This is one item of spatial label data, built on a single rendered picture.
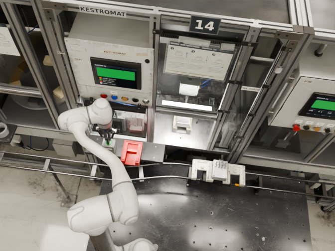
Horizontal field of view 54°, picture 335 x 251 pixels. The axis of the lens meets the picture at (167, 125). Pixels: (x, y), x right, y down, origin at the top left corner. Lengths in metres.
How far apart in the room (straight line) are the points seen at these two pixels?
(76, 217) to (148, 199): 0.94
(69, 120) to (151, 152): 0.70
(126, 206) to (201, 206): 0.98
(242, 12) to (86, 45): 0.72
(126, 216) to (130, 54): 0.74
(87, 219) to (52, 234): 1.61
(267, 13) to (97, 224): 1.18
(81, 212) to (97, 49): 0.75
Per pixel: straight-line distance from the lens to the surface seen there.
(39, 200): 3.24
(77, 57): 1.69
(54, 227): 3.13
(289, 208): 2.58
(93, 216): 1.51
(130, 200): 1.53
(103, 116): 1.80
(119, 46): 1.56
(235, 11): 1.52
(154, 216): 2.34
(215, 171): 2.24
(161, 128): 2.36
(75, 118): 1.80
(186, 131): 2.35
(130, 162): 2.22
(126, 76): 1.68
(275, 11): 1.58
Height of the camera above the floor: 2.94
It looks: 59 degrees down
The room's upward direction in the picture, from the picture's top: 7 degrees clockwise
